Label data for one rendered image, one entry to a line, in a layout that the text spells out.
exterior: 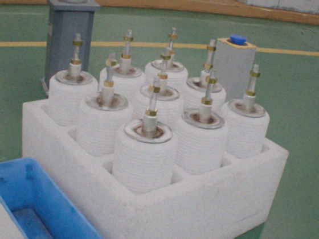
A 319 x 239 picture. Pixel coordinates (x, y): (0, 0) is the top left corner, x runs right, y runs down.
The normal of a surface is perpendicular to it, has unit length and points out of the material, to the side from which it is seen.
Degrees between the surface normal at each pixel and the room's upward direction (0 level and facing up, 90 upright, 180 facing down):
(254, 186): 90
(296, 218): 0
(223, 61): 90
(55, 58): 90
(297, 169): 0
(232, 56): 90
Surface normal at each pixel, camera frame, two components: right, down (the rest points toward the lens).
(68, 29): 0.38, 0.44
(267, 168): 0.62, 0.41
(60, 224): -0.77, 0.12
